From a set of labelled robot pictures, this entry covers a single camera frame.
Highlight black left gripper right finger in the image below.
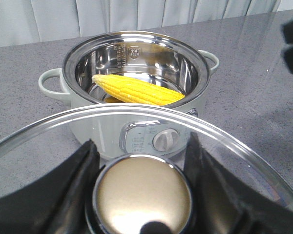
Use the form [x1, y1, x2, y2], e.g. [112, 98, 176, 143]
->
[184, 138, 293, 234]

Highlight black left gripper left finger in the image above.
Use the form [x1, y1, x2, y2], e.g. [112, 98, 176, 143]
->
[0, 140, 100, 234]

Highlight white pleated curtain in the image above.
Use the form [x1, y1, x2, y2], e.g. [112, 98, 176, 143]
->
[0, 0, 293, 47]

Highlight yellow toy corn cob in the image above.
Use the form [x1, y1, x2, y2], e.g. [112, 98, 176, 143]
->
[92, 74, 185, 106]

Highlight glass pot lid steel rim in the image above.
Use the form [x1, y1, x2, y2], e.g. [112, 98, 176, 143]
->
[0, 104, 293, 234]

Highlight pale green electric cooking pot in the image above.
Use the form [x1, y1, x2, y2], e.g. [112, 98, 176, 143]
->
[38, 31, 219, 160]

